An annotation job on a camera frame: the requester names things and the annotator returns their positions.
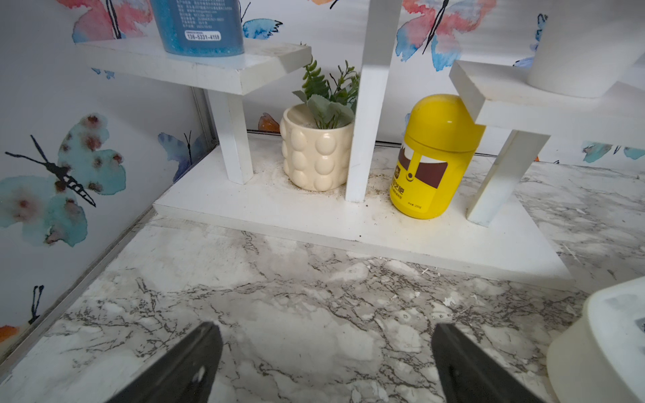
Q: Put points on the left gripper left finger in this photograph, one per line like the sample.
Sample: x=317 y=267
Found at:
x=186 y=373

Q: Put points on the white plastic storage box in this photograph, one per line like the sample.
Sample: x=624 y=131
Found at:
x=600 y=358

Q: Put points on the beige jar under shelf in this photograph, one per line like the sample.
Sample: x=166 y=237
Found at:
x=317 y=134

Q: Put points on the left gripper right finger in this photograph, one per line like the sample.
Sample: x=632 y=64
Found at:
x=468 y=374

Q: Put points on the pink flower pot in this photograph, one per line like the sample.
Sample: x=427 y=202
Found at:
x=586 y=46

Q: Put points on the blue tin can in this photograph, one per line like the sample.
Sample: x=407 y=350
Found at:
x=199 y=28

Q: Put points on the yellow round object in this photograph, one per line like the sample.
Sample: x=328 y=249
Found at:
x=439 y=143

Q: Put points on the white stepped display shelf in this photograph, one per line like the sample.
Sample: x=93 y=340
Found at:
x=578 y=227

